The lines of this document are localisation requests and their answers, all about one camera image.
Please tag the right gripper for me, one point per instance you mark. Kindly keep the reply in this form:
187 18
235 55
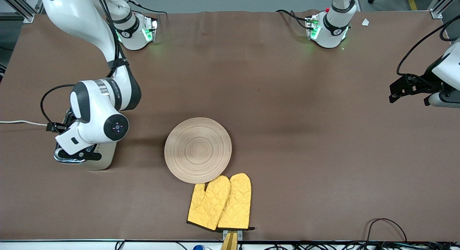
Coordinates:
70 116

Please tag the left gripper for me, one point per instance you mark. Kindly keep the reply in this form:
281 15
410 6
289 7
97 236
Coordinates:
423 83

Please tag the round wooden plate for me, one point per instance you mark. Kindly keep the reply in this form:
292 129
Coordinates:
197 149

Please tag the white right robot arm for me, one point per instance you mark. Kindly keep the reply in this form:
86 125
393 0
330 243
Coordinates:
72 13

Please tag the silver beige two-slot toaster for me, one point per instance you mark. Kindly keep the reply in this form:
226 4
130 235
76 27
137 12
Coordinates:
106 156

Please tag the small white paper scrap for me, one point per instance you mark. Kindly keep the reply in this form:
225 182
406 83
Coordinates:
365 22

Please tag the brown table cover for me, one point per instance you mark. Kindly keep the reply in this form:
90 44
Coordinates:
269 81

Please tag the yellow quilted oven mitt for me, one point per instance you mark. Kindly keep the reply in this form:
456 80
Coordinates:
237 203
208 203

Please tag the aluminium frame profile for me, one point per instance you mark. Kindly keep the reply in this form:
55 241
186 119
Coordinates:
440 7
21 7

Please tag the metal base connector bracket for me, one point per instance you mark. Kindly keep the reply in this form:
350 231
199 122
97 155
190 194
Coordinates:
151 31
312 27

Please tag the wooden clamp with metal bracket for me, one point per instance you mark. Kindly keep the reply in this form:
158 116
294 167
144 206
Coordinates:
230 241

